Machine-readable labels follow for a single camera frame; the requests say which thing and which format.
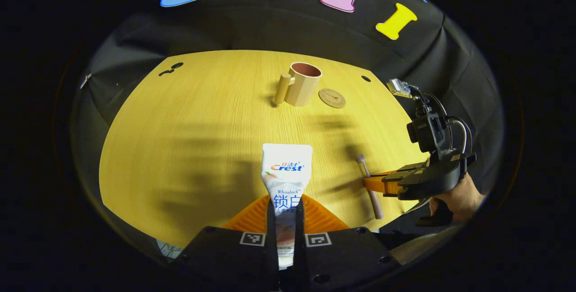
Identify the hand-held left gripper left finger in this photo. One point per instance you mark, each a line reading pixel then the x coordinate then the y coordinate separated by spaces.
pixel 271 249

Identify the round brown coaster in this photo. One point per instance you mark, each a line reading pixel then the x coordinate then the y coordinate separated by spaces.
pixel 332 98

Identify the metal cloth clip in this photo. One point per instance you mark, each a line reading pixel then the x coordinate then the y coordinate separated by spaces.
pixel 85 81

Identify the pink toothbrush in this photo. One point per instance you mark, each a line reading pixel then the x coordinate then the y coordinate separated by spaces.
pixel 371 188

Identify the black backdrop cloth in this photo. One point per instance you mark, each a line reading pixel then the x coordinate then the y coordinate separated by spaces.
pixel 270 26

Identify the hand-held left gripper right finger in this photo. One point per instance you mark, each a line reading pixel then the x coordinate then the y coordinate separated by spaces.
pixel 300 251

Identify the wooden desktop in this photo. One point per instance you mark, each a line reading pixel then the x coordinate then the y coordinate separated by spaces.
pixel 202 125

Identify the beige cup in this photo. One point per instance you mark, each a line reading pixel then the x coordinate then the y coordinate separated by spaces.
pixel 303 87

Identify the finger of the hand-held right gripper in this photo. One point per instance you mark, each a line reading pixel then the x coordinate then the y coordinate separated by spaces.
pixel 387 183

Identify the white toothpaste tube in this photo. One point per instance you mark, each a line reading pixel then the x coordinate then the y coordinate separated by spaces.
pixel 287 170

